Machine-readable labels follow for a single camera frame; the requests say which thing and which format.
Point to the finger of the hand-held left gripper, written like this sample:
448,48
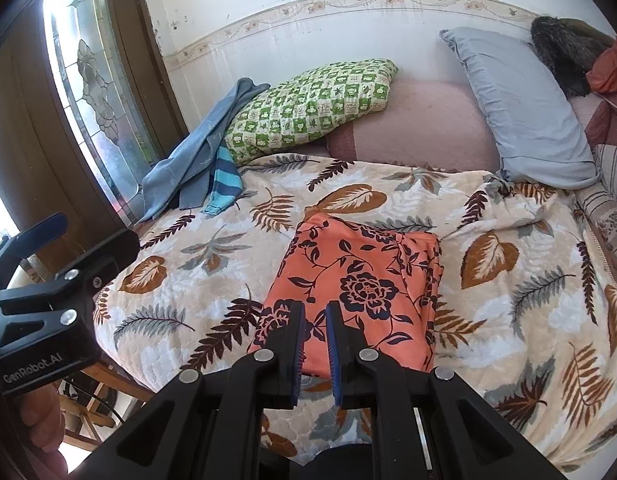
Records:
88,270
28,240

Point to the wooden chair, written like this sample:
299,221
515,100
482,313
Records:
108,380

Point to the orange red cloth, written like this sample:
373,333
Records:
608,70

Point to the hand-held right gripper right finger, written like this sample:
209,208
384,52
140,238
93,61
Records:
333,355

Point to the stained glass door panel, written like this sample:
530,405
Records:
88,60

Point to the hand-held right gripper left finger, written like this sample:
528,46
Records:
298,355

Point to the dark furry item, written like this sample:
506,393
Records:
563,55

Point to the orange floral garment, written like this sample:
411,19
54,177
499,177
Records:
358,270

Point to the teal striped cloth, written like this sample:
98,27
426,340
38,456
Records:
223,185

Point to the person's left hand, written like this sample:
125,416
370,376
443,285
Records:
41,417

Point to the green checkered pillow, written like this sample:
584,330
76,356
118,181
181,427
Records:
313,105

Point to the grey blue pillow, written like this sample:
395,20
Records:
523,110

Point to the brown wooden door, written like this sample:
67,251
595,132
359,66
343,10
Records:
18,135

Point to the leaf print blanket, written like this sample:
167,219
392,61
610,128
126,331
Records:
513,320

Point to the blue grey cloth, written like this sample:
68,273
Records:
188,165

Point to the mauve patterned cloth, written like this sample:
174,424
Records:
598,125

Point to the striped beige cushion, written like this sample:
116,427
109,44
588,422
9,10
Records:
613,180

